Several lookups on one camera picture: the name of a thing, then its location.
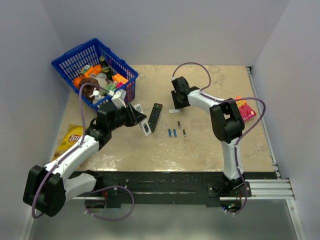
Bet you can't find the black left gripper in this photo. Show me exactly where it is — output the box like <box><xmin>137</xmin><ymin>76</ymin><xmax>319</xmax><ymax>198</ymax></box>
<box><xmin>108</xmin><ymin>102</ymin><xmax>146</xmax><ymax>132</ymax></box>

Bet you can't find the white air conditioner remote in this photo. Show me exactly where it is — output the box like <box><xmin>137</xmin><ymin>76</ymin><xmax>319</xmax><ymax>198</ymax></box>
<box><xmin>133</xmin><ymin>104</ymin><xmax>152</xmax><ymax>136</ymax></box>

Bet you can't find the white battery cover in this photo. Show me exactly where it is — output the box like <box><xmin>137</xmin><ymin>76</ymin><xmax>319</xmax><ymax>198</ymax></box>
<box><xmin>169</xmin><ymin>109</ymin><xmax>181</xmax><ymax>114</ymax></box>

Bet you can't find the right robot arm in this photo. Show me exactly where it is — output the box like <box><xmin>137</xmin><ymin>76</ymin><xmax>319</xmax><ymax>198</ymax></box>
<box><xmin>171</xmin><ymin>77</ymin><xmax>245</xmax><ymax>197</ymax></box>

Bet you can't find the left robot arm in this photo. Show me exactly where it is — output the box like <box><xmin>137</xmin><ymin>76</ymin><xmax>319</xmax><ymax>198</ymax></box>
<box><xmin>22</xmin><ymin>102</ymin><xmax>151</xmax><ymax>219</ymax></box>

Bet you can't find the black TV remote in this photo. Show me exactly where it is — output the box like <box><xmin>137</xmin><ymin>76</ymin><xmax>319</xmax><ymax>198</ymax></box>
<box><xmin>148</xmin><ymin>103</ymin><xmax>163</xmax><ymax>133</ymax></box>

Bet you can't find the green sponge pack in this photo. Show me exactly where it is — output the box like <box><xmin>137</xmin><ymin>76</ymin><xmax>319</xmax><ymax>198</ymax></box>
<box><xmin>103</xmin><ymin>83</ymin><xmax>117</xmax><ymax>95</ymax></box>

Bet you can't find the orange pink box in basket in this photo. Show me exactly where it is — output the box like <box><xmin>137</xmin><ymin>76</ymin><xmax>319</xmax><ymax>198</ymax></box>
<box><xmin>112</xmin><ymin>73</ymin><xmax>128</xmax><ymax>89</ymax></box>

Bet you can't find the white pump bottle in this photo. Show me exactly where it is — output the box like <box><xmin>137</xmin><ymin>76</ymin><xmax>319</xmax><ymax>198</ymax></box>
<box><xmin>90</xmin><ymin>90</ymin><xmax>104</xmax><ymax>105</ymax></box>

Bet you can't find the tin can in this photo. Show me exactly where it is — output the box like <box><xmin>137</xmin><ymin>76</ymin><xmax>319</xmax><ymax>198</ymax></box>
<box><xmin>95</xmin><ymin>72</ymin><xmax>108</xmax><ymax>81</ymax></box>

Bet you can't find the brown crumpled bag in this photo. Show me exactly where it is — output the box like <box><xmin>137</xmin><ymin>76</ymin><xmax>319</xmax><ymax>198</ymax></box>
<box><xmin>78</xmin><ymin>77</ymin><xmax>100</xmax><ymax>101</ymax></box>

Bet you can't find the green glass bottle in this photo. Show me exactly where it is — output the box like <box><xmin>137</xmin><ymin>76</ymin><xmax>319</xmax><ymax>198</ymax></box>
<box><xmin>99</xmin><ymin>55</ymin><xmax>113</xmax><ymax>81</ymax></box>

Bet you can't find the orange juice carton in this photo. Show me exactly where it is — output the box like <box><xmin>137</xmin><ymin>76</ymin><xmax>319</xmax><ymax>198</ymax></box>
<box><xmin>80</xmin><ymin>64</ymin><xmax>101</xmax><ymax>78</ymax></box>

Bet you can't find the yellow Lays chips bag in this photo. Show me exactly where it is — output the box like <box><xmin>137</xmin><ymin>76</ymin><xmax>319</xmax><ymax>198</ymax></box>
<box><xmin>52</xmin><ymin>124</ymin><xmax>83</xmax><ymax>161</ymax></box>

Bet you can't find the pink orange snack box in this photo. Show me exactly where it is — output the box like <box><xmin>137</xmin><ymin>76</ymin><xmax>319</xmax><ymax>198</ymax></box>
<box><xmin>236</xmin><ymin>99</ymin><xmax>257</xmax><ymax>122</ymax></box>

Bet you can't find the orange fruit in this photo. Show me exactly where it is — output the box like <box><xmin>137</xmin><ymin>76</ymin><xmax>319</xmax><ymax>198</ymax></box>
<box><xmin>72</xmin><ymin>76</ymin><xmax>82</xmax><ymax>89</ymax></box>

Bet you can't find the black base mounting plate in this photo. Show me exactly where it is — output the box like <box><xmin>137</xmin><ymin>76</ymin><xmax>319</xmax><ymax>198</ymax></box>
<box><xmin>81</xmin><ymin>171</ymin><xmax>245</xmax><ymax>208</ymax></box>

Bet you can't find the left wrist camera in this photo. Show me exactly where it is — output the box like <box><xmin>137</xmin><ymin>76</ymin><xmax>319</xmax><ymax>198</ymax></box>
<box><xmin>108</xmin><ymin>89</ymin><xmax>127</xmax><ymax>109</ymax></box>

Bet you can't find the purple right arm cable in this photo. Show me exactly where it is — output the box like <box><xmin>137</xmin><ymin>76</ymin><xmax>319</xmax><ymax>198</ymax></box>
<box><xmin>171</xmin><ymin>62</ymin><xmax>266</xmax><ymax>216</ymax></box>

